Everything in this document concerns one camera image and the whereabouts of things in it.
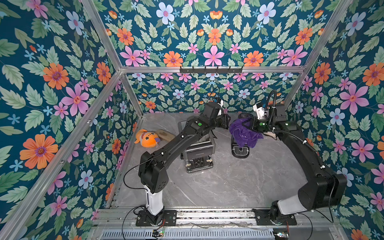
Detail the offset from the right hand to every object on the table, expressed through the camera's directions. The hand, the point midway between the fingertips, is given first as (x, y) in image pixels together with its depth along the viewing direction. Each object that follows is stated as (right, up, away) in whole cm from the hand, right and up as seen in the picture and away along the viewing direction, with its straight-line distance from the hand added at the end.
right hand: (247, 120), depth 79 cm
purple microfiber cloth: (-3, -7, -4) cm, 9 cm away
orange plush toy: (-59, -11, +15) cm, 62 cm away
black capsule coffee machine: (-1, -19, +17) cm, 26 cm away
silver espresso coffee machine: (-26, -17, -7) cm, 32 cm away
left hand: (-10, +2, -2) cm, 10 cm away
